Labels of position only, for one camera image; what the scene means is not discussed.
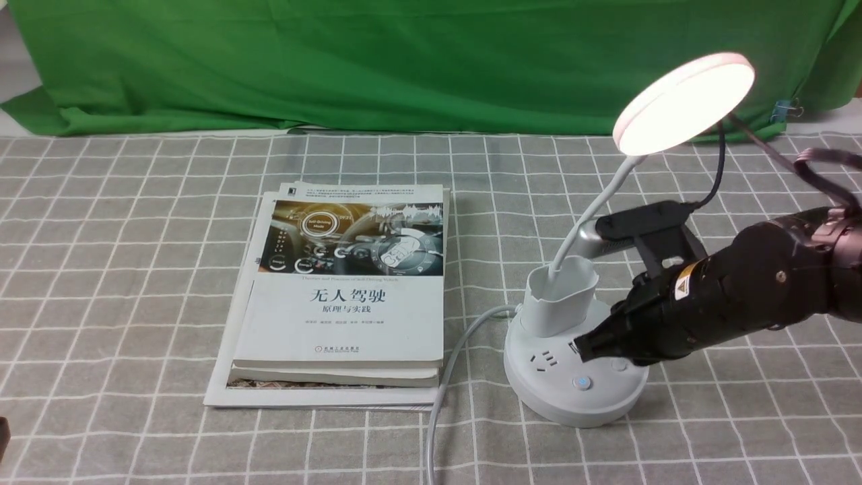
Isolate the white top book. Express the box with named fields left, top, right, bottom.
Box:
left=233, top=183, right=450, bottom=369

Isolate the black camera cable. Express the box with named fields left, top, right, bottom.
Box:
left=682, top=121, right=727, bottom=211

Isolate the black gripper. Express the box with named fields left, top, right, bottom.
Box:
left=578, top=219, right=834, bottom=366

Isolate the white lamp power cable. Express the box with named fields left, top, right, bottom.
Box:
left=426, top=304, right=523, bottom=485

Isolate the green backdrop cloth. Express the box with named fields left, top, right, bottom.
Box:
left=2, top=1, right=860, bottom=136

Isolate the white desk lamp with base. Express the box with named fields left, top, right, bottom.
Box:
left=504, top=52, right=756, bottom=428

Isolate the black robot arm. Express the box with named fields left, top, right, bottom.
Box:
left=572, top=207, right=861, bottom=366

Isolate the blue binder clip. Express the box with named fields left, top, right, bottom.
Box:
left=770, top=98, right=805, bottom=123

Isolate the middle book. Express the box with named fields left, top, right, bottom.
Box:
left=227, top=365, right=439, bottom=387

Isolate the grey checked tablecloth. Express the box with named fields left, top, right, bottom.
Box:
left=1, top=135, right=861, bottom=484

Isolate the large bottom white book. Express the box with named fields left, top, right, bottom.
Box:
left=204, top=183, right=451, bottom=411

